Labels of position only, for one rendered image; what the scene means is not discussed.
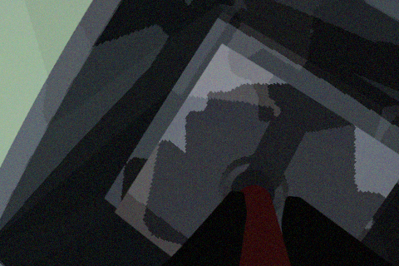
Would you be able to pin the dark red peg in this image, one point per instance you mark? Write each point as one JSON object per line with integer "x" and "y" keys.
{"x": 263, "y": 240}

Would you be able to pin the dark grey open box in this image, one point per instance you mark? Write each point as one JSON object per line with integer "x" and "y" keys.
{"x": 124, "y": 74}

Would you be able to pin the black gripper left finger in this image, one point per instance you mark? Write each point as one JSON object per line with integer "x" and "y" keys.
{"x": 219, "y": 240}

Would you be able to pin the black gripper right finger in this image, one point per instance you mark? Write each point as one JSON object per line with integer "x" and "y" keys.
{"x": 312, "y": 239}

